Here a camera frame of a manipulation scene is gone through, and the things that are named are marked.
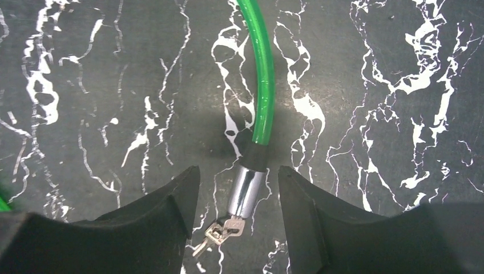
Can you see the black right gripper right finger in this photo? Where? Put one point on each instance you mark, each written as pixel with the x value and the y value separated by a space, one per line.
pixel 326 234

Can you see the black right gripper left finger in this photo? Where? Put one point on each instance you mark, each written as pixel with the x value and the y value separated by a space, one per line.
pixel 146 236

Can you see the silver keys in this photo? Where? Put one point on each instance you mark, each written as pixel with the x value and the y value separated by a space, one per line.
pixel 217 234

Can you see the green cable lock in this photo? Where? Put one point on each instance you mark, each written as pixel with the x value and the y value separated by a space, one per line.
pixel 102 99

